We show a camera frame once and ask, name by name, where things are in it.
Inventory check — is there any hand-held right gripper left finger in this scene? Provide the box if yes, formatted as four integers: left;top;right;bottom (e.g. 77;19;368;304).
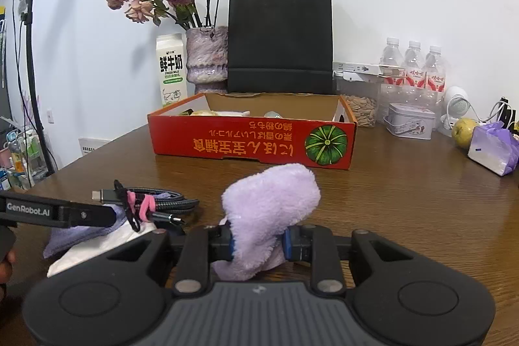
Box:
107;226;236;296

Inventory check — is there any person's left hand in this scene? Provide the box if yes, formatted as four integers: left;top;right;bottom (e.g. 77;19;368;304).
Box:
0;249;18;287

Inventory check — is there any black light stand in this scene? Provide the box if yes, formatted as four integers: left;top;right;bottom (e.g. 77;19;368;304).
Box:
18;0;55;176

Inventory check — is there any grey tin box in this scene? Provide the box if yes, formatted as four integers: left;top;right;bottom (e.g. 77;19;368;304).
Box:
383;102;436;140

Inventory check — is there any clear container of seeds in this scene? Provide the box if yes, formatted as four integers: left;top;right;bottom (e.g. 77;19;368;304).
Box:
336;72;382;128

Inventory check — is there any clear water bottle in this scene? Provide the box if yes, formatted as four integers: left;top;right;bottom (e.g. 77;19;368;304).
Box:
423;45;447;112
402;41;426;103
379;37;406;115

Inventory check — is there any purple knitted cloth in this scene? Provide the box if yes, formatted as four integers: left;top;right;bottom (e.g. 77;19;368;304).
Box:
42;206;126;259

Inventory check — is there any purple white tissue bag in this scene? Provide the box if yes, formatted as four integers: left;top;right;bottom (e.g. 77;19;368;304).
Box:
467;122;519;176

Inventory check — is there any white cloth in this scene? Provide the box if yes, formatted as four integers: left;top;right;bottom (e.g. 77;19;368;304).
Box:
46;222;157;278

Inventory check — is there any purple fluffy towel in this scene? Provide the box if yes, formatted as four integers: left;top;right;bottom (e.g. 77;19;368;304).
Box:
210;163;322;282

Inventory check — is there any black paper bag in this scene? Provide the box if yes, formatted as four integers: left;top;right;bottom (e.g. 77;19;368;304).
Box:
227;0;335;94

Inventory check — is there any white charging cable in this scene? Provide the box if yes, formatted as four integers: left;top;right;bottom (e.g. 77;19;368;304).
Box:
474;97;519;125

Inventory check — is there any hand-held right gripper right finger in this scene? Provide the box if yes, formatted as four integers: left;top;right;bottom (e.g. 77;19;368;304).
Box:
284;225;414;296

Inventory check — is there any white green milk carton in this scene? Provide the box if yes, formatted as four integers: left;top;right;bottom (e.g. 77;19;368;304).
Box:
156;34;188;107

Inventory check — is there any orange cardboard box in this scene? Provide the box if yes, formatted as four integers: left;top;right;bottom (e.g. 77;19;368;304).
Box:
147;92;357;171

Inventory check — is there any grey braided cable bundle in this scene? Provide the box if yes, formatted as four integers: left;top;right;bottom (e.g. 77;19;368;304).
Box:
91;180;200;233

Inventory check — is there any small white round device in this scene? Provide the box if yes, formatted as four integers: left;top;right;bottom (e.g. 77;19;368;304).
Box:
440;86;474;132

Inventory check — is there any pink marbled vase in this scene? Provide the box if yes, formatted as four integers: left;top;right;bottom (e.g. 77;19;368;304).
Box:
186;26;230;95

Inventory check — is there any wire storage rack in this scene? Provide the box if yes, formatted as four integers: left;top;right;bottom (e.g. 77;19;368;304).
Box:
0;119;47;190

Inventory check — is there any yellow green fruit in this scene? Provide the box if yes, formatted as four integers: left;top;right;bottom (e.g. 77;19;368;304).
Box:
452;118;482;149

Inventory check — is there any yellow white plush toy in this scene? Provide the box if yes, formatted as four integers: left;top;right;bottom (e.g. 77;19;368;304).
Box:
190;110;252;117

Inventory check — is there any flat white carton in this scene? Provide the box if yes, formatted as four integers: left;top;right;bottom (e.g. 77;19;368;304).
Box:
333;61;406;74
342;70;384;84

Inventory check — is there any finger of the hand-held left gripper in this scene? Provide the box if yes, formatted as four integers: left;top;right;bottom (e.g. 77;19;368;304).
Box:
57;203;117;229

